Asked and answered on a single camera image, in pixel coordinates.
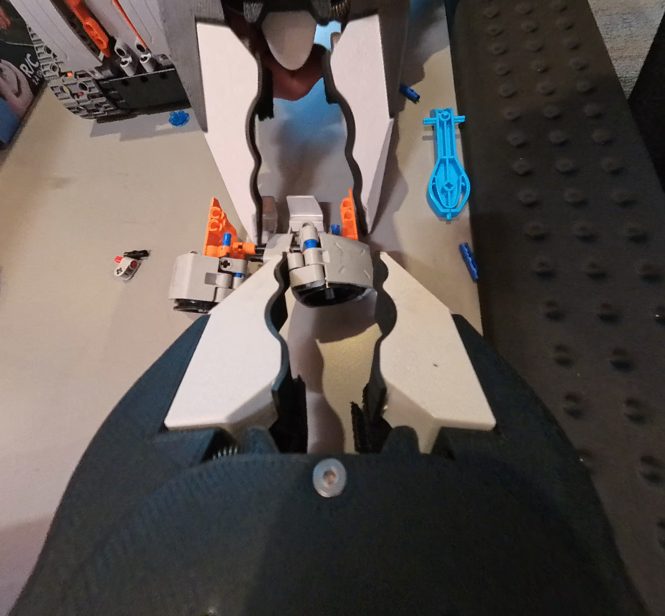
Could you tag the grey hinged brick piece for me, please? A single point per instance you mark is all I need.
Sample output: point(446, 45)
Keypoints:
point(348, 262)

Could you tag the black perforated foam pad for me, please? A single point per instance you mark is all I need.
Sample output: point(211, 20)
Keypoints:
point(561, 210)

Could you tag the person's right hand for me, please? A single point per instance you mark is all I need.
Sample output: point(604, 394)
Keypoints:
point(293, 83)

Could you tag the orange panel brick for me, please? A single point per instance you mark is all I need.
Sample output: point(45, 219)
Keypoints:
point(349, 218)

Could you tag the tracked toy brick robot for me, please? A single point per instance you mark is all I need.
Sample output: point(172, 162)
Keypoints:
point(119, 3)

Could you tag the robot kit box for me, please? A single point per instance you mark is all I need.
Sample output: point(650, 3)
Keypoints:
point(15, 96)

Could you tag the blue translucent round brick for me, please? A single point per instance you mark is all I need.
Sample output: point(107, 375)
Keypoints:
point(177, 118)

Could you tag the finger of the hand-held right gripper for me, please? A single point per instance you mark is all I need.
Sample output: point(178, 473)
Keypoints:
point(226, 96)
point(369, 86)

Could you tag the small grey red-pinned brick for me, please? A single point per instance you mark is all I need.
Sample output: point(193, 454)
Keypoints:
point(124, 268)

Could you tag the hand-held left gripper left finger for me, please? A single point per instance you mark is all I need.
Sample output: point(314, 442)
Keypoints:
point(223, 366)

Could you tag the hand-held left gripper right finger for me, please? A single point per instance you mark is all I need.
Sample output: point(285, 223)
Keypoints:
point(436, 371)

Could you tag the grey orange brick assembly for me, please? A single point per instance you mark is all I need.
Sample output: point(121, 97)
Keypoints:
point(192, 278)

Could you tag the blue brick pin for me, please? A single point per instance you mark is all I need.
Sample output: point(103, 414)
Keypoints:
point(467, 260)
point(409, 92)

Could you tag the light blue brick separator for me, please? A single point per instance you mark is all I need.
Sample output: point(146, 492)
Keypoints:
point(447, 179)

